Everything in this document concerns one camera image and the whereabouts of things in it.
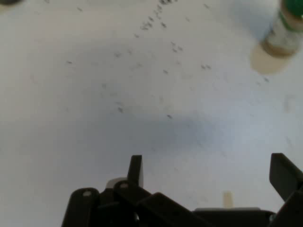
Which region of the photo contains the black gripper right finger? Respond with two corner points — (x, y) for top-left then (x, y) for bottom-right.
(269, 152), (303, 227)

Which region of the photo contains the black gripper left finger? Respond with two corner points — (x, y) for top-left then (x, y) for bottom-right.
(113, 155), (152, 204)

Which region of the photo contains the beige tape strip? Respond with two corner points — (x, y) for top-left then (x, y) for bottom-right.
(223, 191), (234, 209)

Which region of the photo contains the spice jar with green cap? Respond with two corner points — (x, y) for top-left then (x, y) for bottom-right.
(259, 0), (303, 57)

